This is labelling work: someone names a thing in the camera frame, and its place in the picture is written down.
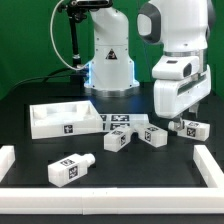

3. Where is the white square tabletop part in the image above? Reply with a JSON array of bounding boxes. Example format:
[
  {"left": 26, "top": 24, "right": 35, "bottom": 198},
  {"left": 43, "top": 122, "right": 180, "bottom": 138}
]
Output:
[{"left": 29, "top": 100, "right": 103, "bottom": 139}]

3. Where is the white U-shaped fence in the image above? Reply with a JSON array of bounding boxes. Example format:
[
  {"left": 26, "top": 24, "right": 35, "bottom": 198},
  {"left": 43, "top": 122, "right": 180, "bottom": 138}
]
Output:
[{"left": 0, "top": 145, "right": 224, "bottom": 215}]

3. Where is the black camera stand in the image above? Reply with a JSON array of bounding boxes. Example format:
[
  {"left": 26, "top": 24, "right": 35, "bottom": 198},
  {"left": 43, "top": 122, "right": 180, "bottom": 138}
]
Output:
[{"left": 55, "top": 0, "right": 112, "bottom": 84}]

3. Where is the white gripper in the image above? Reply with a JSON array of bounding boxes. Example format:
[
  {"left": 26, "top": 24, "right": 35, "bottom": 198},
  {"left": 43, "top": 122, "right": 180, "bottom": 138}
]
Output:
[{"left": 152, "top": 56, "right": 211, "bottom": 131}]

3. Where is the black cable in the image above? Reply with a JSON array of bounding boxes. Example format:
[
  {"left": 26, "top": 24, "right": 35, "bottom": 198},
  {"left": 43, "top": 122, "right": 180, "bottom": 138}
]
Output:
[{"left": 9, "top": 68, "right": 84, "bottom": 93}]

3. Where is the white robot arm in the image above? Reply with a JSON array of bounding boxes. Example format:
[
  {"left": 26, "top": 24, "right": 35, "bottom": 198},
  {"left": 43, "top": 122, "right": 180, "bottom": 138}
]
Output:
[{"left": 91, "top": 0, "right": 215, "bottom": 131}]

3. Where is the white cable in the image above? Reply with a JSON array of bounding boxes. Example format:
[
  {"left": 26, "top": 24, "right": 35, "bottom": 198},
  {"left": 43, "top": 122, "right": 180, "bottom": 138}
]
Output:
[{"left": 49, "top": 0, "right": 91, "bottom": 72}]

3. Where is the white AprilTag marker sheet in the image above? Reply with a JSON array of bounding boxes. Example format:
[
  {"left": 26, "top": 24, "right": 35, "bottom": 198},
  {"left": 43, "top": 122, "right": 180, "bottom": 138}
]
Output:
[{"left": 101, "top": 114, "right": 149, "bottom": 132}]

